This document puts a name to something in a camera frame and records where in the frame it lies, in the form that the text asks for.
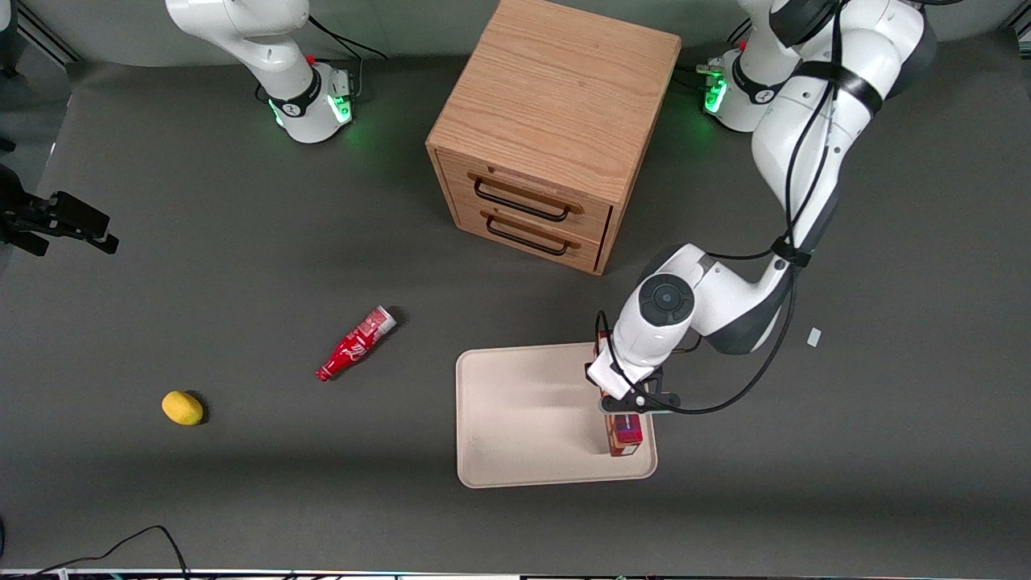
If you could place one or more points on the wooden drawer cabinet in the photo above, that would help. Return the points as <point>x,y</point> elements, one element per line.
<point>556,89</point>

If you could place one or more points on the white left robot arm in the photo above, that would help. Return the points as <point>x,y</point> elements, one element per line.
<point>805,121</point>

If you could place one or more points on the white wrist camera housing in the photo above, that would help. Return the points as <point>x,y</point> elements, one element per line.
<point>610,374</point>

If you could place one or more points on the cream plastic tray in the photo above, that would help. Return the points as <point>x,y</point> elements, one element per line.
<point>523,419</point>

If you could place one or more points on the red cola bottle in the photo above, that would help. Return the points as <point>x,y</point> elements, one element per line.
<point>354,346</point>

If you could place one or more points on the aluminium frame rail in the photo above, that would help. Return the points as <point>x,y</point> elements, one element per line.
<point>48,36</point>

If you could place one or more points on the red cookie box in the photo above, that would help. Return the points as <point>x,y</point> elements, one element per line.
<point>624,435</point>

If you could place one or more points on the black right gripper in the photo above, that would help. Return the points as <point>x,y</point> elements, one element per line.
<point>38,218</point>

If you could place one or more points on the small white paper scrap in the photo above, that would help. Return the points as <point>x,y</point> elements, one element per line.
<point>813,337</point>

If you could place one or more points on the yellow lemon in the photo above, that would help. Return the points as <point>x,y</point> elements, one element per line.
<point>182,408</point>

